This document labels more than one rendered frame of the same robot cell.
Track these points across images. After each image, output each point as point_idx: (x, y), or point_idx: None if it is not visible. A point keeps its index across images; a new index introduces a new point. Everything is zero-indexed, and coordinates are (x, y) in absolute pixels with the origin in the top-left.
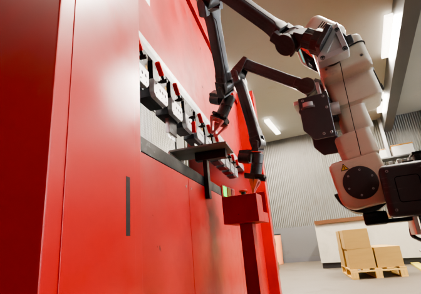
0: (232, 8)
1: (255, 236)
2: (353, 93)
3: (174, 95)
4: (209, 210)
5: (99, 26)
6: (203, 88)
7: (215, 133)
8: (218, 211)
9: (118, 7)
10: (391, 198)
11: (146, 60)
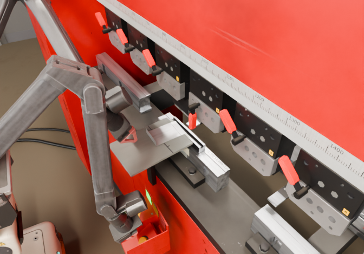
0: (8, 19)
1: None
2: None
3: (163, 63)
4: (159, 193)
5: (45, 56)
6: None
7: (134, 138)
8: (183, 222)
9: (44, 46)
10: None
11: (121, 26)
